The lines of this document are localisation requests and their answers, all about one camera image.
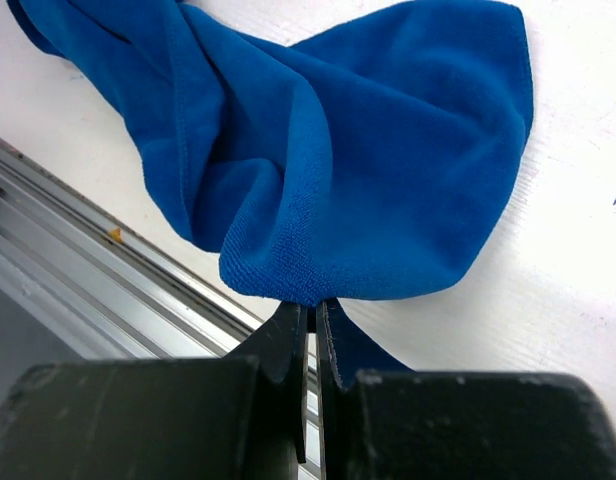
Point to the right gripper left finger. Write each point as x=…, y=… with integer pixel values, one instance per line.
x=240, y=416

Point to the aluminium frame rail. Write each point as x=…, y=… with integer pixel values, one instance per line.
x=109, y=294

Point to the blue towel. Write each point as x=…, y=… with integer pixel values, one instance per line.
x=371, y=161

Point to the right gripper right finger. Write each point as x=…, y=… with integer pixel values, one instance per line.
x=382, y=420

